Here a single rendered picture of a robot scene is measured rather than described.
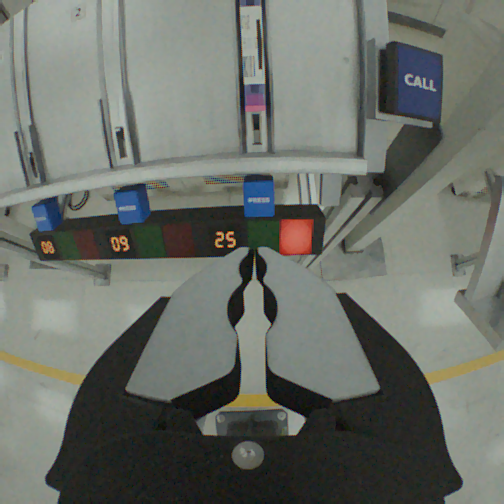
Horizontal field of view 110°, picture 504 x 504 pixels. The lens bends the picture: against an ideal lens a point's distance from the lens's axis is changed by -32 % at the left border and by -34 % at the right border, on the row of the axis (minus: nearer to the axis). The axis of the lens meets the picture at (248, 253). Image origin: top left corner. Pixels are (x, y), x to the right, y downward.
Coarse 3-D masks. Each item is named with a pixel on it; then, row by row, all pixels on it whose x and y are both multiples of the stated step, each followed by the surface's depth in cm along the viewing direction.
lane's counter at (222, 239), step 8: (208, 224) 23; (216, 224) 23; (224, 224) 23; (232, 224) 23; (240, 224) 23; (208, 232) 24; (216, 232) 24; (224, 232) 24; (232, 232) 24; (240, 232) 24; (216, 240) 24; (224, 240) 24; (232, 240) 24; (240, 240) 24; (216, 248) 25; (224, 248) 25; (232, 248) 25
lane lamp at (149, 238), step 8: (136, 232) 24; (144, 232) 24; (152, 232) 24; (160, 232) 24; (144, 240) 24; (152, 240) 24; (160, 240) 24; (144, 248) 25; (152, 248) 25; (160, 248) 25; (144, 256) 25; (152, 256) 25; (160, 256) 25
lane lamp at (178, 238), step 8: (168, 224) 23; (176, 224) 23; (184, 224) 23; (168, 232) 24; (176, 232) 24; (184, 232) 24; (168, 240) 24; (176, 240) 24; (184, 240) 24; (192, 240) 24; (168, 248) 25; (176, 248) 25; (184, 248) 25; (192, 248) 25; (168, 256) 25; (176, 256) 25; (184, 256) 25; (192, 256) 25
